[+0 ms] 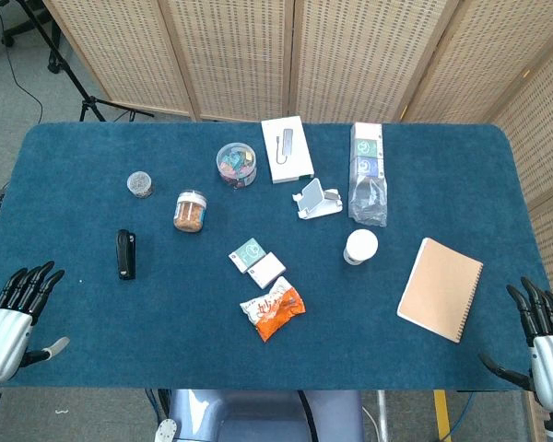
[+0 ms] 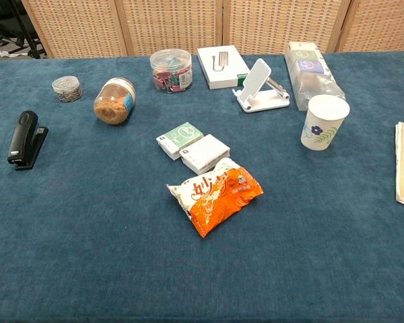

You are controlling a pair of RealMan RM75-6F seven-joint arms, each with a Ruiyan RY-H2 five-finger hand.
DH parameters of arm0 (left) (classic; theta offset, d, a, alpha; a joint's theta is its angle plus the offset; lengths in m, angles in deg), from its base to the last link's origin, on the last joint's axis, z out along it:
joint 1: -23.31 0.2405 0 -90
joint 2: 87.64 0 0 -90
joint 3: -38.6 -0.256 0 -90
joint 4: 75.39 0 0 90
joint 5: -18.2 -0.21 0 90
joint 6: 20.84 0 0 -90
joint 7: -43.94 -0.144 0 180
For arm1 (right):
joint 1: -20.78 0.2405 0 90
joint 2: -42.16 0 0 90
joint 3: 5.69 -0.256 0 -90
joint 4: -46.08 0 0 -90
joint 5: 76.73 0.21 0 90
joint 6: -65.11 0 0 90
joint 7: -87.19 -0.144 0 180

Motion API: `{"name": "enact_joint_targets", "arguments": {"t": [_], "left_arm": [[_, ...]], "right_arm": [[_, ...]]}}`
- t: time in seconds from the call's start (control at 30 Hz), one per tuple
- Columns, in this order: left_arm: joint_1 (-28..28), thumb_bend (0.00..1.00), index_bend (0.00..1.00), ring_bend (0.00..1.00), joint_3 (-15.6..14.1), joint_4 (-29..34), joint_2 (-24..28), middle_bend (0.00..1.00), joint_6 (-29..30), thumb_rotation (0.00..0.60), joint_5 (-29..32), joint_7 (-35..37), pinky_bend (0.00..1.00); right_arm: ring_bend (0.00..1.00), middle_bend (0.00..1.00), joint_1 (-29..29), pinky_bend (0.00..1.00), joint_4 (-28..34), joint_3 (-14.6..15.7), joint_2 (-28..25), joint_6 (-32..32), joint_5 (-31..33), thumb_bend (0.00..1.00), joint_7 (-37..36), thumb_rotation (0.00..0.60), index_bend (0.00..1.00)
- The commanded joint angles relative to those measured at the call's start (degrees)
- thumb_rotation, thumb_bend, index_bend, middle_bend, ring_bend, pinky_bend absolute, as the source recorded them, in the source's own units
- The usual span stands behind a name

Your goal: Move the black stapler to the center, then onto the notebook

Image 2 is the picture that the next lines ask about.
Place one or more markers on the black remote device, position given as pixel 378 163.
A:
pixel 23 134

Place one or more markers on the small white card box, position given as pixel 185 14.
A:
pixel 205 149

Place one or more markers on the small green-white box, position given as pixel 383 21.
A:
pixel 183 133

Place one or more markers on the orange white snack bag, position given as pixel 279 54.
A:
pixel 219 202

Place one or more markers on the white hub product box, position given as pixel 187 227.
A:
pixel 219 72

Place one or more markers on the clear jar of binder clips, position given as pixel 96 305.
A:
pixel 170 72

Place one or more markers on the white folding phone stand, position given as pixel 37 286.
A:
pixel 259 75

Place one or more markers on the jar with brown contents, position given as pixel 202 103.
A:
pixel 112 104

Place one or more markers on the flower print paper cup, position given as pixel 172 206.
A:
pixel 323 131

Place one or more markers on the clear plastic sleeve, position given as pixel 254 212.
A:
pixel 309 87

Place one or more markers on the blue tablecloth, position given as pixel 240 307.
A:
pixel 87 235

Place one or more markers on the woven wood screen panel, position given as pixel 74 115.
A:
pixel 74 27
pixel 168 23
pixel 283 20
pixel 384 23

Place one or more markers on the blue packed note pad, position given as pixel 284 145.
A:
pixel 310 66

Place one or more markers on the green packed note pad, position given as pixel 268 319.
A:
pixel 304 56

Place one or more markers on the pink packed note pad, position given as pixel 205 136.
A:
pixel 301 46

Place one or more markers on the black tripod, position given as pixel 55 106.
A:
pixel 33 47

